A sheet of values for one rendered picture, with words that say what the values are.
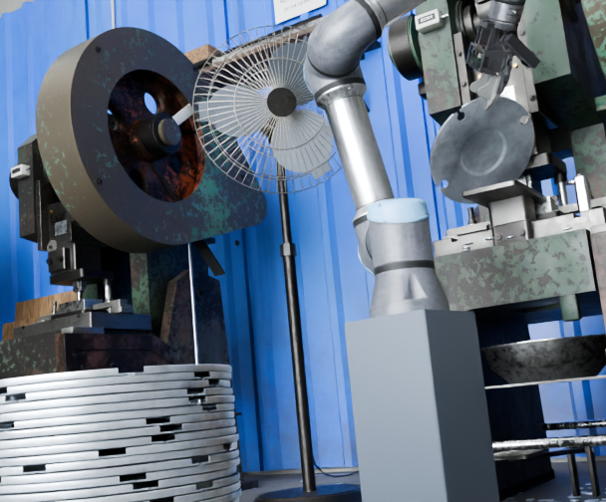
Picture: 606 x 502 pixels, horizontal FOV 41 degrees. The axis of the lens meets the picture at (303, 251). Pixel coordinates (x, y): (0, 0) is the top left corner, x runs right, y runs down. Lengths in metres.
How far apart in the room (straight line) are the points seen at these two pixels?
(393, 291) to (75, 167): 1.55
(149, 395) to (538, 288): 1.31
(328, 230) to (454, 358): 2.39
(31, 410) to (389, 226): 0.86
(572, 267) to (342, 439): 2.02
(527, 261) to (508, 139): 0.33
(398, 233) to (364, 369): 0.26
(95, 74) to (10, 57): 2.91
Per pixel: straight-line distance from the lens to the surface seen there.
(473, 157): 2.11
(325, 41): 1.69
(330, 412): 3.82
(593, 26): 2.01
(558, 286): 1.98
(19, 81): 5.70
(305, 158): 2.78
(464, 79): 2.30
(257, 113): 2.78
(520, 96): 2.27
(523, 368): 2.11
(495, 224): 2.11
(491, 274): 2.04
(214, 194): 3.23
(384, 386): 1.49
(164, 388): 0.85
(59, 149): 2.84
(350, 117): 1.74
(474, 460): 1.53
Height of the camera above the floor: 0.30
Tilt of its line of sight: 11 degrees up
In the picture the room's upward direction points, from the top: 5 degrees counter-clockwise
